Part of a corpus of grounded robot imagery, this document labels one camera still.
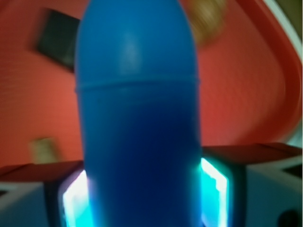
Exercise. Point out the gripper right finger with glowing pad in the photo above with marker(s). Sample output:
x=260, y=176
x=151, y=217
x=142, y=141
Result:
x=257, y=185

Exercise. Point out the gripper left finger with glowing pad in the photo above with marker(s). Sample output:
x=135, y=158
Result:
x=44, y=195

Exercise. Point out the blue plastic bottle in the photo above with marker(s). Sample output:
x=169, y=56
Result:
x=137, y=89

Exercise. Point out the brown wood bark piece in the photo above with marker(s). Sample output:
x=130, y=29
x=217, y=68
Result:
x=43, y=151

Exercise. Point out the red plastic tray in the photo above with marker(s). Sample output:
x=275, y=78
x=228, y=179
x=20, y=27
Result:
x=251, y=81

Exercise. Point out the black square block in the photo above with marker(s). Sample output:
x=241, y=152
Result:
x=56, y=37

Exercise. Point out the tan spiral seashell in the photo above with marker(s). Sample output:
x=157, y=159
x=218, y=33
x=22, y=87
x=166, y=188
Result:
x=206, y=18

